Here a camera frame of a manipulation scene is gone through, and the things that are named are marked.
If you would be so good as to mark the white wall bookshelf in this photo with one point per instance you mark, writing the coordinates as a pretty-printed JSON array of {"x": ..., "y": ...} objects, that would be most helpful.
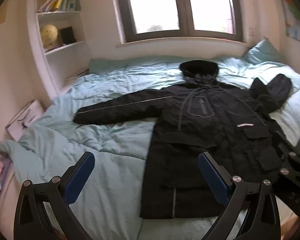
[{"x": 62, "y": 55}]

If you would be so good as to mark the white wall socket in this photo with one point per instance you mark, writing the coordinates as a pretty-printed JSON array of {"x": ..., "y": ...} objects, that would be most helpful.
[{"x": 252, "y": 31}]

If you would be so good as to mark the wall map poster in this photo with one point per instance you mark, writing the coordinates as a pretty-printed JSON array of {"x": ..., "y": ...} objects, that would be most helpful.
[{"x": 296, "y": 22}]

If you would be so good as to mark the brown framed window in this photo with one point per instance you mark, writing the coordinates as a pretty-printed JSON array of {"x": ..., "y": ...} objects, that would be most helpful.
[{"x": 185, "y": 7}]

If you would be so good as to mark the white paper bag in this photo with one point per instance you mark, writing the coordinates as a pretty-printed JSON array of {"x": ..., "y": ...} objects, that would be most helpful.
[{"x": 25, "y": 120}]

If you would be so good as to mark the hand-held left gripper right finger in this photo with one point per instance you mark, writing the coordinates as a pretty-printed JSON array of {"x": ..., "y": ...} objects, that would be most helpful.
[{"x": 213, "y": 177}]

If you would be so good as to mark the light blue duvet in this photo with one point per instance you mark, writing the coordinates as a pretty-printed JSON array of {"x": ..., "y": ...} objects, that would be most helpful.
[{"x": 90, "y": 135}]

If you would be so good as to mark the small black box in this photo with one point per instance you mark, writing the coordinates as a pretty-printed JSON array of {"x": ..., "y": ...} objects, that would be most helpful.
[{"x": 68, "y": 35}]

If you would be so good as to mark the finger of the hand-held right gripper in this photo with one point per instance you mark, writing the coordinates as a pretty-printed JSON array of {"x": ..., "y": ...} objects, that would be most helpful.
[{"x": 293, "y": 158}]

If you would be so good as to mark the light blue pillow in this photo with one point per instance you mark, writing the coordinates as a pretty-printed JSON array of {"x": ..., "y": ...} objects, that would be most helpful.
[{"x": 261, "y": 52}]

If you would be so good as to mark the black hooded jacket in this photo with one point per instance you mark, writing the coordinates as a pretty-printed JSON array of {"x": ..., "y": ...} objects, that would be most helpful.
[{"x": 202, "y": 130}]

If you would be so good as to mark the yellow globe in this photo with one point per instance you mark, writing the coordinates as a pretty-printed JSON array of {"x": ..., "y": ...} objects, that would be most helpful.
[{"x": 48, "y": 35}]

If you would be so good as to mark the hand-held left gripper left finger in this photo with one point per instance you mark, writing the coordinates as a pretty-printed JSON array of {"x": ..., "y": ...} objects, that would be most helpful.
[{"x": 80, "y": 177}]

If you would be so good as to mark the pink and blue stack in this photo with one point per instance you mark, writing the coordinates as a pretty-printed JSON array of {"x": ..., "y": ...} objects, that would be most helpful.
[{"x": 0, "y": 180}]

